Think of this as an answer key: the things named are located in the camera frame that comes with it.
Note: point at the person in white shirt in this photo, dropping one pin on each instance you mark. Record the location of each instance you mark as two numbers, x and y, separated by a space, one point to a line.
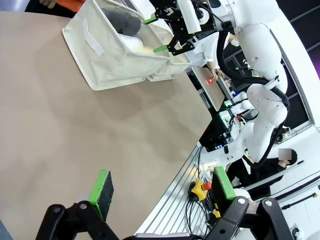
205 50

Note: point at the brown background table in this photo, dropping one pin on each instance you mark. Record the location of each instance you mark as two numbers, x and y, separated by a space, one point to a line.
212 97

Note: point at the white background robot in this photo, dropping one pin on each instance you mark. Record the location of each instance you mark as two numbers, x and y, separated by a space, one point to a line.
243 100

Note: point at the white towel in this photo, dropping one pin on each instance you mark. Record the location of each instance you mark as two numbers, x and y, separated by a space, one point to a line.
130 41

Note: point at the pale yellow towel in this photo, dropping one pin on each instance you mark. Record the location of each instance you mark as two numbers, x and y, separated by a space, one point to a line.
146 50

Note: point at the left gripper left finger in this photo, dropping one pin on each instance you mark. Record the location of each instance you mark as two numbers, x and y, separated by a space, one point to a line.
100 190

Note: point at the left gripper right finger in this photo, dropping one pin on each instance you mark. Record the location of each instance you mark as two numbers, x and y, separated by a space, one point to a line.
225 185

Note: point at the person in orange hoodie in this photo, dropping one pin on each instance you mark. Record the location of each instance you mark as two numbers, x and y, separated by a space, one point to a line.
70 2

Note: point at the grey slotted aluminium frame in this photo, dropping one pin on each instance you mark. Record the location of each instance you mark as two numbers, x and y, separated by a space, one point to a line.
170 212

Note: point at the dark grey towel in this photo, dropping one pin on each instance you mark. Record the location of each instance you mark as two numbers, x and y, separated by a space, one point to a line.
125 22

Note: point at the yellow emergency stop box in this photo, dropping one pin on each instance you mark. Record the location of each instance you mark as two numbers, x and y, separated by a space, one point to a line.
197 187
216 214

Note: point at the small red card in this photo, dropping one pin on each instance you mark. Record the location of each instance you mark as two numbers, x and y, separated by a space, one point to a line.
210 81

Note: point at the cream fabric storage basket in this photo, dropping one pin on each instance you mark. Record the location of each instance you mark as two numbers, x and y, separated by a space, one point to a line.
100 62
178 65

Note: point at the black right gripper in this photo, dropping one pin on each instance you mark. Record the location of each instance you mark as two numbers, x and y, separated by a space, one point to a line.
192 35

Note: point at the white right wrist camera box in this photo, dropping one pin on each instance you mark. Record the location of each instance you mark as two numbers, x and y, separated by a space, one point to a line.
190 17

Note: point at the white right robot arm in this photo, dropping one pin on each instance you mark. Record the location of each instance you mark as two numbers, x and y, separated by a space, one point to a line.
260 42

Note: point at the person's right hand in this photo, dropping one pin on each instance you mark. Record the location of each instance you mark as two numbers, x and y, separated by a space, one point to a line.
48 3

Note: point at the seated person in black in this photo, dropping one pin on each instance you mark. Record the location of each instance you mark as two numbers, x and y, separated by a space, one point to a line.
265 170

